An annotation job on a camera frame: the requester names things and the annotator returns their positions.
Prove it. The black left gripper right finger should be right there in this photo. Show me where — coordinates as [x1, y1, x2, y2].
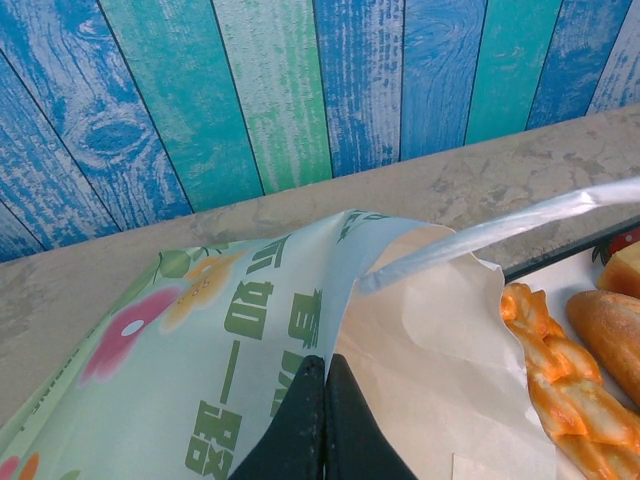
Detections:
[325, 352, 419, 480]

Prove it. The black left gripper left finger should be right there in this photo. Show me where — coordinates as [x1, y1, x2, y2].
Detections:
[229, 353, 327, 480]

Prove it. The white printed paper bag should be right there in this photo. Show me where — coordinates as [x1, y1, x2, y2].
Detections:
[0, 174, 640, 480]

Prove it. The twisted orange fake bread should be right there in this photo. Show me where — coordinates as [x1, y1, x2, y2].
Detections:
[499, 281, 640, 480]

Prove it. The white strawberry print tray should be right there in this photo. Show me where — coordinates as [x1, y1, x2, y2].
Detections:
[499, 215, 640, 480]

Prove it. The brown fake baguette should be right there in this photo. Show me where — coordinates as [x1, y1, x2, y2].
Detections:
[564, 288, 640, 401]

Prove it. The square fake toast bread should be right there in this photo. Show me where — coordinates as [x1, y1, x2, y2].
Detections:
[596, 247, 640, 296]

